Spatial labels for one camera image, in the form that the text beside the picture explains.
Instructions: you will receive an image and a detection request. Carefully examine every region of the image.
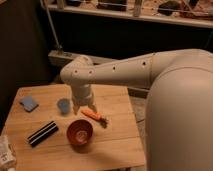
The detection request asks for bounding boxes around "white wall shelf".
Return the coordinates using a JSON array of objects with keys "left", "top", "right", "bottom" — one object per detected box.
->
[{"left": 40, "top": 0, "right": 213, "bottom": 29}]

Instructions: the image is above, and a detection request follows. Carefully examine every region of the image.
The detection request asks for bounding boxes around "orange bowl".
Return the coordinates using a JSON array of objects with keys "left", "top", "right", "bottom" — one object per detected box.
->
[{"left": 66, "top": 119, "right": 93, "bottom": 146}]

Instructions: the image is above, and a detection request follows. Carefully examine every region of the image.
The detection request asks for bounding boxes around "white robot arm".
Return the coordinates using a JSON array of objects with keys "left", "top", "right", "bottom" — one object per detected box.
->
[{"left": 60, "top": 49, "right": 213, "bottom": 171}]

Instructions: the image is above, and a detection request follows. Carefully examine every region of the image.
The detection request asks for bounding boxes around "white crumpled bag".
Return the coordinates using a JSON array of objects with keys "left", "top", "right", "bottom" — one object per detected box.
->
[{"left": 0, "top": 135, "right": 16, "bottom": 171}]

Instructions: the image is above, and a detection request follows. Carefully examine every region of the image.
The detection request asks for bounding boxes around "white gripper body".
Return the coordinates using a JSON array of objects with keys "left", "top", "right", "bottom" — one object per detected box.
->
[{"left": 71, "top": 84, "right": 94, "bottom": 106}]

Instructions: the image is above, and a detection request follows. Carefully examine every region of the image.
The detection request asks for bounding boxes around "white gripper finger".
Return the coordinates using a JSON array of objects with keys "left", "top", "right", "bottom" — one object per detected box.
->
[
  {"left": 73, "top": 105, "right": 80, "bottom": 115},
  {"left": 88, "top": 104, "right": 97, "bottom": 113}
]

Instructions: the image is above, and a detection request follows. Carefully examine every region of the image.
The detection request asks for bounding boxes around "orange toy carrot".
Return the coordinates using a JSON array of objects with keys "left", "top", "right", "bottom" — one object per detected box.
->
[{"left": 81, "top": 109, "right": 108, "bottom": 128}]

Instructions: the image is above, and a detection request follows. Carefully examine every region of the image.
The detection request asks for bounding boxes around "blue cup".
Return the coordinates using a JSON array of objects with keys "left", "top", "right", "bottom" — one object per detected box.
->
[{"left": 57, "top": 98, "right": 70, "bottom": 114}]

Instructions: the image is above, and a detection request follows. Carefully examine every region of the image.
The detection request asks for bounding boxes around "metal lamp pole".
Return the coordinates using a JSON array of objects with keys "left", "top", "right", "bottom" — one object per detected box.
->
[{"left": 42, "top": 0, "right": 65, "bottom": 55}]

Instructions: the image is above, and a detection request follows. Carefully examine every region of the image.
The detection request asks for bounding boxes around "black white striped eraser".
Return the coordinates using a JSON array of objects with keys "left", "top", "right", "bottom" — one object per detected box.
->
[{"left": 27, "top": 121, "right": 59, "bottom": 147}]

